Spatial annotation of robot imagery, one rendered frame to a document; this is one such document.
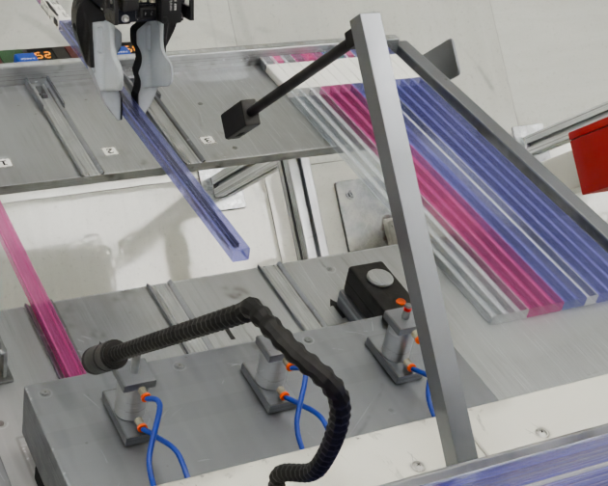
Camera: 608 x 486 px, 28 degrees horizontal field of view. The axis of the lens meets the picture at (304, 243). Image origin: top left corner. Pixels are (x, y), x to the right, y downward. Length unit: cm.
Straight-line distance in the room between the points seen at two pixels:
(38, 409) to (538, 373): 45
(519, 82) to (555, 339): 151
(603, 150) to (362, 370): 88
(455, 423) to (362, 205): 157
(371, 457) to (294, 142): 56
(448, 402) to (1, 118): 69
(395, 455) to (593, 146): 99
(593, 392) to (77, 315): 43
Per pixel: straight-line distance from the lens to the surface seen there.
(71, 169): 123
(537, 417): 92
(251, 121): 97
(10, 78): 137
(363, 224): 231
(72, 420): 87
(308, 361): 51
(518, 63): 262
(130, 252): 213
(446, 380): 77
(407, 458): 86
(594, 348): 115
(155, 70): 109
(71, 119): 132
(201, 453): 85
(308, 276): 113
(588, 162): 179
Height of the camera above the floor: 200
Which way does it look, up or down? 62 degrees down
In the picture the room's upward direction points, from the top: 68 degrees clockwise
